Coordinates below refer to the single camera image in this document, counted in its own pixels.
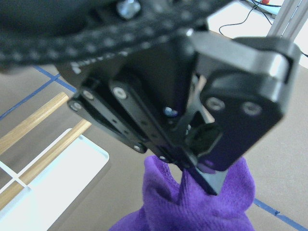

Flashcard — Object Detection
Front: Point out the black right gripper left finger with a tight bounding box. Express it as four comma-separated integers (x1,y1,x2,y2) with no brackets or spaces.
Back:
68,79,197,168

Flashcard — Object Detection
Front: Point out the white wooden towel rack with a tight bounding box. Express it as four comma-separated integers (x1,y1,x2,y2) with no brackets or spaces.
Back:
0,91,110,231

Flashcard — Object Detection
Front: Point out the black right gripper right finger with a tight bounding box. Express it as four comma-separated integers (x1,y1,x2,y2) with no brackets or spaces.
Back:
186,72,284,195

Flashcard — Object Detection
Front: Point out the purple towel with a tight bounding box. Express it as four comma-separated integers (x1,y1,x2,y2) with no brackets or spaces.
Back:
110,155,256,231

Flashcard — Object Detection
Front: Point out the aluminium frame post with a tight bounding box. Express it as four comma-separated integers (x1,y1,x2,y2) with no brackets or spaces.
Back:
267,0,308,41

